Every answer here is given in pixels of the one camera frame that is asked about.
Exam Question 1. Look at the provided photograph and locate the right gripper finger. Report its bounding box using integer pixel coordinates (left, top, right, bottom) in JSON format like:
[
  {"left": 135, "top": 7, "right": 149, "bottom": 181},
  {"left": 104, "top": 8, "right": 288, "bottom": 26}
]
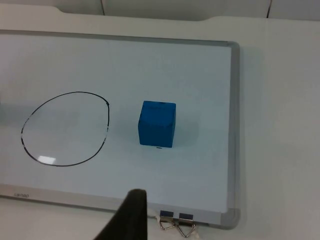
[{"left": 93, "top": 188, "right": 149, "bottom": 240}]

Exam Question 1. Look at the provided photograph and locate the blue cube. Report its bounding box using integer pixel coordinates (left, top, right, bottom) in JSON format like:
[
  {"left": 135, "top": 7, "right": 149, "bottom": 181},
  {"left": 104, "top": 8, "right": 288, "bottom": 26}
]
[{"left": 137, "top": 100, "right": 177, "bottom": 149}]

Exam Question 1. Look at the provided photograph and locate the binder clip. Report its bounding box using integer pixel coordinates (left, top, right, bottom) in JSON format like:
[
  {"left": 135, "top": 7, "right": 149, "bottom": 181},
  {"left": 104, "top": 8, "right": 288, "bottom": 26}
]
[
  {"left": 158, "top": 209, "right": 176, "bottom": 231},
  {"left": 175, "top": 212, "right": 197, "bottom": 238}
]

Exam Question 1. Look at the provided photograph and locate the grey-framed whiteboard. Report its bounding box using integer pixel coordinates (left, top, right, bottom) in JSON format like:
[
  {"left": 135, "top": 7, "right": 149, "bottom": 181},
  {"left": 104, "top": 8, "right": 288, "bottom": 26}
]
[{"left": 0, "top": 29, "right": 241, "bottom": 231}]

